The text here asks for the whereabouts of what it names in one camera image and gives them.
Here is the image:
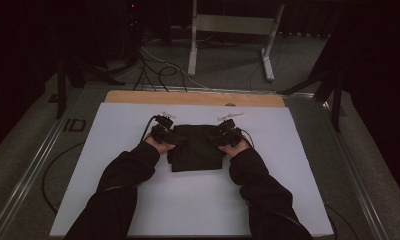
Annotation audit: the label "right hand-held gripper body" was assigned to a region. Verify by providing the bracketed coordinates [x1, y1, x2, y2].
[209, 112, 245, 148]

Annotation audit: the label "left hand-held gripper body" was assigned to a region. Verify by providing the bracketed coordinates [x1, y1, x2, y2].
[150, 112, 177, 145]

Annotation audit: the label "black shorts with blue print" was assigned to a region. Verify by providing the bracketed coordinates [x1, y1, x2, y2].
[166, 124, 229, 173]

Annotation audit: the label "person's left hand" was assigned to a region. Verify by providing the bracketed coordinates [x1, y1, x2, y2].
[144, 134, 176, 154]

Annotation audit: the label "person's right hand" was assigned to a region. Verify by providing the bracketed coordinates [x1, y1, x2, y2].
[218, 138, 252, 158]

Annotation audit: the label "white table mat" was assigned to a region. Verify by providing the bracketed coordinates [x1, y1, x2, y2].
[49, 102, 334, 238]

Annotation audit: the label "black tripod stand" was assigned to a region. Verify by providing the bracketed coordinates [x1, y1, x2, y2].
[56, 49, 126, 120]

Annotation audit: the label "black angled stand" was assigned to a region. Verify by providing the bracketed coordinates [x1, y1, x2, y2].
[277, 33, 346, 133]

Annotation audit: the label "dark equipment with red light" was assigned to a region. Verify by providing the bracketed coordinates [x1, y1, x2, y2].
[121, 0, 146, 61]

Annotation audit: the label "left hand-held gripper cable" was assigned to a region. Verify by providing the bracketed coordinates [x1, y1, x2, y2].
[139, 115, 159, 144]

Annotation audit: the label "hand-held gripper cable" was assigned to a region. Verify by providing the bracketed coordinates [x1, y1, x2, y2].
[139, 115, 159, 144]
[239, 129, 256, 149]

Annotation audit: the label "right hand-held gripper cable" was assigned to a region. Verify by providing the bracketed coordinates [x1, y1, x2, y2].
[239, 129, 256, 149]

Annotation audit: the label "metal floor rail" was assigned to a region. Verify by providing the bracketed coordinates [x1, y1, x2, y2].
[134, 84, 316, 99]
[0, 89, 82, 240]
[316, 99, 389, 240]

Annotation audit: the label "bundle of floor cables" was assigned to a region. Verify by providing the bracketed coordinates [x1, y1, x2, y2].
[132, 39, 209, 93]

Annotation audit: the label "white metal stand frame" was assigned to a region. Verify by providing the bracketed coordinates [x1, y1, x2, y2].
[187, 0, 286, 83]

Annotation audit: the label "long black floor cable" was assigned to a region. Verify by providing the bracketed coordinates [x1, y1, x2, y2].
[41, 141, 86, 214]

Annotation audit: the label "short black floor cable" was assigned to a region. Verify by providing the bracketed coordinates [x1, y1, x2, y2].
[324, 203, 361, 240]

